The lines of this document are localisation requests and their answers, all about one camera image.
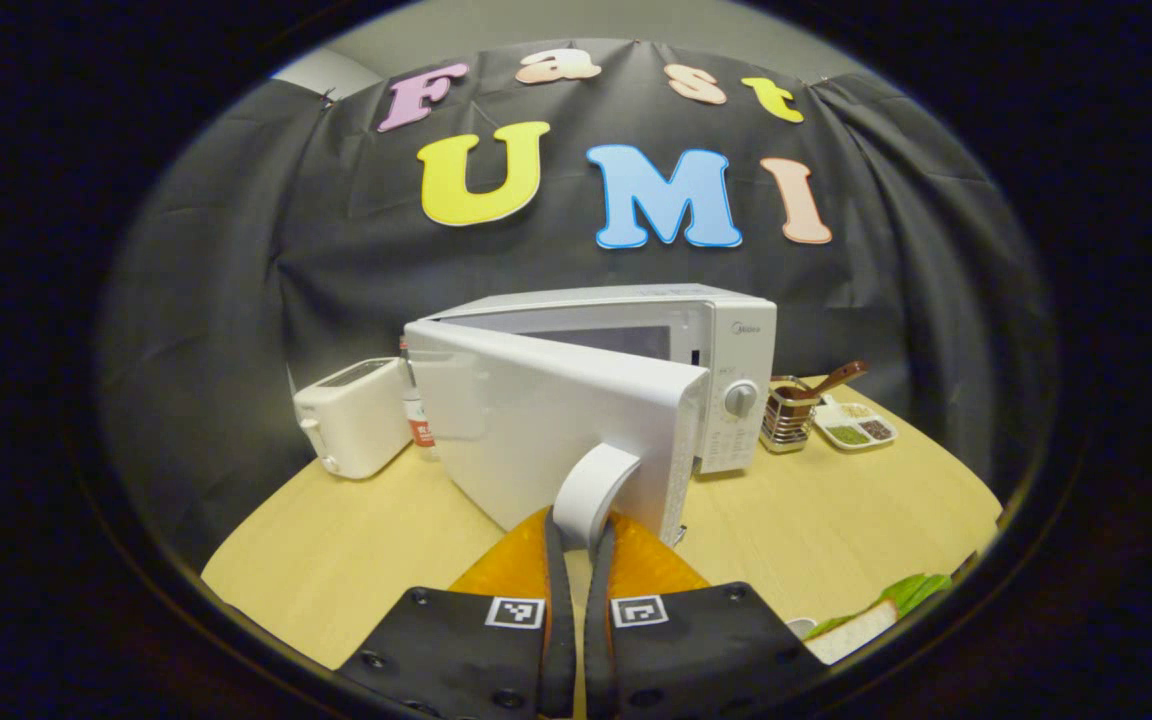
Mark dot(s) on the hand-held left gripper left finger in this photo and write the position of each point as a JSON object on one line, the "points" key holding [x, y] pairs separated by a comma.
{"points": [[556, 620]]}

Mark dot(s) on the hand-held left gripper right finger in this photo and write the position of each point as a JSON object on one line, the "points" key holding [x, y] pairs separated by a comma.
{"points": [[598, 620]]}

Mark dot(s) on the white microwave oven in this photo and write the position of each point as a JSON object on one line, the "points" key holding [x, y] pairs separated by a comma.
{"points": [[556, 420]]}

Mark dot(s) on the bread and lettuce sandwich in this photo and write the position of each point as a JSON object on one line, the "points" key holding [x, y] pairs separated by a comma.
{"points": [[866, 625]]}

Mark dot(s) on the white plate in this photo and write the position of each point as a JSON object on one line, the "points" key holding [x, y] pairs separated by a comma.
{"points": [[800, 627]]}

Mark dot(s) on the clear bottle with red label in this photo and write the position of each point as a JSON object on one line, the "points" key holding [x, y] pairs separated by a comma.
{"points": [[420, 420]]}

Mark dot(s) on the white toaster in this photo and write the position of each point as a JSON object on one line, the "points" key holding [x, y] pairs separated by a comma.
{"points": [[356, 415]]}

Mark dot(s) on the white divided dish of beans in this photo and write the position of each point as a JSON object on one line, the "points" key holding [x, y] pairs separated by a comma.
{"points": [[856, 428]]}

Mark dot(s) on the brown wooden spoon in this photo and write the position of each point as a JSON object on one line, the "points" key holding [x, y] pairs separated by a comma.
{"points": [[831, 380]]}

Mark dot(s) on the black backdrop cloth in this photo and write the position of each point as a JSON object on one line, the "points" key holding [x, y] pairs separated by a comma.
{"points": [[236, 300]]}

